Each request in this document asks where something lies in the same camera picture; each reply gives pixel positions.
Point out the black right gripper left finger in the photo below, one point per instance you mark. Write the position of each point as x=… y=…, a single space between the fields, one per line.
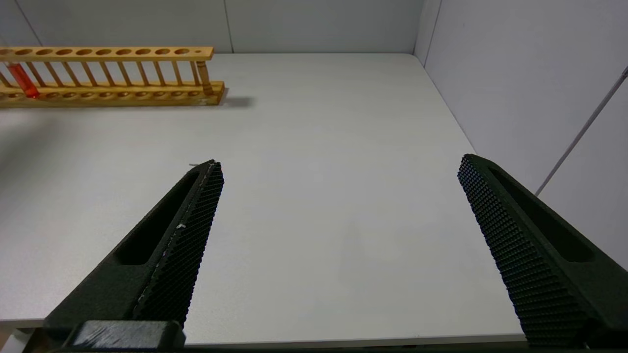
x=171 y=255

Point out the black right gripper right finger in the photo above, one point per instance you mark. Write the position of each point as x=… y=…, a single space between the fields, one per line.
x=535 y=255

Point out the red pigment glass test tube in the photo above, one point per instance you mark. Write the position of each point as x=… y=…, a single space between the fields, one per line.
x=23 y=81

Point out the wooden test tube rack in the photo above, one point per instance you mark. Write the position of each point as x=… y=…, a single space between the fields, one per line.
x=117 y=51

